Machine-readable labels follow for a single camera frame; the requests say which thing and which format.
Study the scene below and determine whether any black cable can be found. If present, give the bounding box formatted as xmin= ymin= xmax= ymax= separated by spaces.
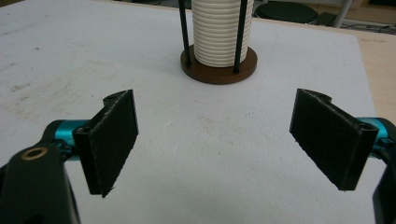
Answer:
xmin=341 ymin=22 xmax=396 ymax=35

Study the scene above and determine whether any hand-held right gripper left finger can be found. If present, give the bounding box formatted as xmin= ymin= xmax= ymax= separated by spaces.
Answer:
xmin=72 ymin=89 xmax=140 ymax=199

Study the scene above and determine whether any brown cup rack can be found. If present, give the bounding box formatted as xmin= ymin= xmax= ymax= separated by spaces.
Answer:
xmin=177 ymin=0 xmax=259 ymax=86

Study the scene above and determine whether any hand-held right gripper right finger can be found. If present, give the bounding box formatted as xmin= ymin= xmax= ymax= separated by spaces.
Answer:
xmin=289 ymin=88 xmax=380 ymax=191

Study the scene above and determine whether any black round stool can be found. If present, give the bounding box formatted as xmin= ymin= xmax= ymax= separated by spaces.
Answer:
xmin=254 ymin=1 xmax=318 ymax=24

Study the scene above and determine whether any white metal pole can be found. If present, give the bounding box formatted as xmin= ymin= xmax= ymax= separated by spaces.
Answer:
xmin=331 ymin=0 xmax=355 ymax=29

